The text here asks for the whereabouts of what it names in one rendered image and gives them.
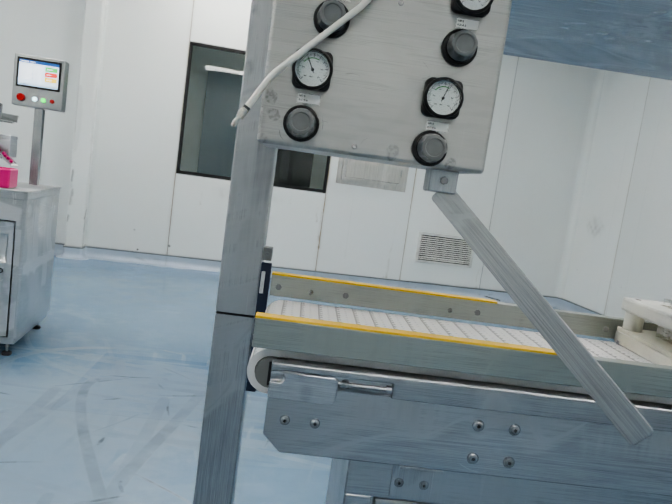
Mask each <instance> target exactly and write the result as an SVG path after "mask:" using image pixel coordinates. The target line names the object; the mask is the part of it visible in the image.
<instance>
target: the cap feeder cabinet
mask: <svg viewBox="0 0 672 504"><path fill-rule="evenodd" d="M60 189H61V187H59V186H51V185H43V184H39V185H29V183H27V182H19V181H17V187H15V188H0V344H6V345H5V350H4V351H2V352H1V355H3V356H9V355H11V354H12V352H11V351H10V350H8V347H10V345H9V344H15V343H16V342H17V341H18V340H19V339H21V338H22V337H23V336H24V335H25V334H26V333H28V332H29V331H30V330H31V329H40V328H41V326H40V325H38V323H39V322H40V321H41V320H43V319H44V318H45V317H46V314H47V312H48V311H49V310H50V299H51V287H52V275H53V263H54V251H55V239H56V227H57V215H58V203H59V194H60Z"/></svg>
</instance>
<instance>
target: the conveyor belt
mask: <svg viewBox="0 0 672 504"><path fill-rule="evenodd" d="M265 313H271V314H278V315H286V316H294V317H302V318H310V319H318V320H326V321H334V322H342V323H350V324H358V325H366V326H374V327H382V328H390V329H398V330H406V331H414V332H422V333H429V334H437V335H445V336H453V337H461V338H469V339H477V340H485V341H493V342H501V343H509V344H517V345H525V346H533V347H541V348H549V349H552V348H551V347H550V345H549V344H548V343H547V342H546V340H545V339H544V338H543V337H542V335H541V334H540V333H539V332H531V331H523V330H515V329H507V328H500V327H492V326H484V325H476V324H468V323H460V322H452V321H445V320H437V319H429V318H421V317H413V316H405V315H397V314H390V313H382V312H374V311H366V310H358V309H350V308H342V307H335V306H327V305H319V304H311V303H303V302H295V301H287V300H277V301H274V302H273V303H271V304H270V305H269V306H268V307H267V309H266V311H265ZM578 339H579V340H580V341H581V342H582V343H583V345H584V346H585V347H586V348H587V350H588V351H589V352H590V353H591V354H592V356H596V357H604V358H612V359H620V360H627V361H635V362H643V363H651V364H654V363H652V362H650V361H649V360H647V359H645V358H643V357H641V356H640V355H638V354H636V353H634V352H633V351H631V350H629V349H627V348H625V347H622V346H619V345H617V344H616V342H610V341H602V340H594V339H586V338H578ZM267 356H276V357H284V358H288V360H292V361H300V362H306V360H309V361H317V362H325V363H333V364H341V365H350V366H358V367H366V368H374V369H383V370H391V371H399V372H407V373H415V374H424V375H432V376H440V377H448V378H456V379H465V380H473V381H481V382H489V383H498V384H506V385H514V386H522V387H530V388H539V389H547V390H555V391H563V392H571V393H580V394H588V392H587V391H586V390H585V389H584V387H576V386H567V385H559V384H551V383H543V382H535V381H527V380H518V379H510V378H502V377H494V376H486V375H477V374H469V373H461V372H453V371H445V370H437V369H428V368H420V367H412V366H404V365H396V364H388V363H379V362H371V361H363V360H355V359H347V358H339V357H330V356H322V355H314V354H306V353H298V352H290V351H281V350H273V349H265V348H257V347H254V348H253V351H252V354H251V357H250V360H249V363H248V366H247V376H248V380H249V382H250V384H251V385H252V386H253V387H254V388H255V389H257V390H258V391H260V392H262V393H266V394H268V388H267V387H264V386H262V385H260V384H259V383H258V382H257V380H256V378H255V373H254V371H255V366H256V364H257V362H258V361H259V360H260V359H262V358H264V357H267ZM623 393H624V394H625V395H626V396H627V398H628V399H629V400H637V401H645V402H654V403H662V404H670V405H672V398H665V397H657V396H649V395H641V394H633V393H625V392H623ZM588 395H589V394H588Z"/></svg>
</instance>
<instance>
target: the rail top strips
mask: <svg viewBox="0 0 672 504"><path fill-rule="evenodd" d="M272 275H278V276H286V277H294V278H301V279H309V280H317V281H325V282H332V283H340V284H348V285H355V286H363V287H371V288H379V289H386V290H394V291H402V292H409V293H417V294H425V295H433V296H440V297H448V298H456V299H463V300H471V301H479V302H487V303H494V304H498V302H497V301H495V300H491V299H484V298H476V297H468V296H461V295H453V294H445V293H437V292H430V291H422V290H414V289H407V288H399V287H391V286H384V285H376V284H368V283H360V282H353V281H345V280H337V279H330V278H322V277H314V276H307V275H299V274H291V273H284V272H276V271H273V272H272ZM255 318H263V319H271V320H279V321H287V322H295V323H303V324H311V325H319V326H327V327H335V328H343V329H351V330H359V331H367V332H375V333H383V334H391V335H399V336H407V337H415V338H423V339H431V340H439V341H447V342H455V343H463V344H471V345H479V346H486V347H494V348H502V349H510V350H518V351H526V352H534V353H542V354H550V355H557V354H556V353H555V351H554V350H553V349H549V348H541V347H533V346H525V345H517V344H509V343H501V342H493V341H485V340H477V339H469V338H461V337H453V336H445V335H437V334H429V333H422V332H414V331H406V330H398V329H390V328H382V327H374V326H366V325H358V324H350V323H342V322H334V321H326V320H318V319H310V318H302V317H294V316H286V315H278V314H271V313H263V312H257V313H256V316H255Z"/></svg>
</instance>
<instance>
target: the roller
mask: <svg viewBox="0 0 672 504"><path fill-rule="evenodd" d="M274 358H276V359H284V360H288V358H284V357H276V356H267V357H264V358H262V359H260V360H259V361H258V362H257V364H256V366H255V371H254V373H255V378H256V380H257V382H258V383H259V384H260V385H262V386H264V387H267V388H268V387H269V382H270V377H271V367H272V361H273V359H274Z"/></svg>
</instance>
